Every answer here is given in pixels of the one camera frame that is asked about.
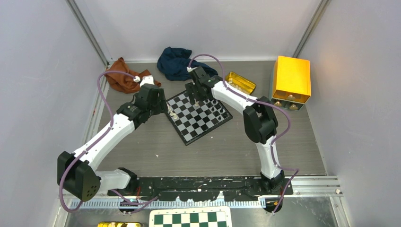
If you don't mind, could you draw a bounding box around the gold tin tray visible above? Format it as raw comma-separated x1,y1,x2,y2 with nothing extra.
225,71,256,95

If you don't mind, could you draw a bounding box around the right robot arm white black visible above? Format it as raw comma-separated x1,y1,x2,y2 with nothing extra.
185,67,285,194

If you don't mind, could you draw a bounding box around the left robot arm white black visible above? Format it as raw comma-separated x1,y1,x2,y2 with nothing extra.
57,84,167,202

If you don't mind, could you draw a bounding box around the green white checkered board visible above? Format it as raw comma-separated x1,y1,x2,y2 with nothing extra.
148,206,233,227

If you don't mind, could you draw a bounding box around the dark blue cloth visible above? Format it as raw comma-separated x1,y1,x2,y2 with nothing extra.
157,47,219,82

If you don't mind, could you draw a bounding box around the orange brown cloth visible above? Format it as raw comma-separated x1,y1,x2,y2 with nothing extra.
105,57,151,94

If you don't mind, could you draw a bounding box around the black white chessboard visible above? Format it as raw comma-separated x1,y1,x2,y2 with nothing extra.
166,91,233,146

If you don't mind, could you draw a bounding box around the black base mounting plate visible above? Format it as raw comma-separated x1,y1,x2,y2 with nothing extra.
117,176,288,202

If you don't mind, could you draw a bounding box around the yellow drawer box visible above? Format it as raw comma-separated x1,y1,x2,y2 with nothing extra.
269,56,312,111

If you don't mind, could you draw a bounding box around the gold object bottom edge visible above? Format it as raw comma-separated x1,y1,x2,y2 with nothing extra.
97,222,144,227

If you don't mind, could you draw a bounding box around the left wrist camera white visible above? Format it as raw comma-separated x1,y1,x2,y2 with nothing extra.
133,75,155,87

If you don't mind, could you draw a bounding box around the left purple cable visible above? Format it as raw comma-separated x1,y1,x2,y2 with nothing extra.
59,70,159,215

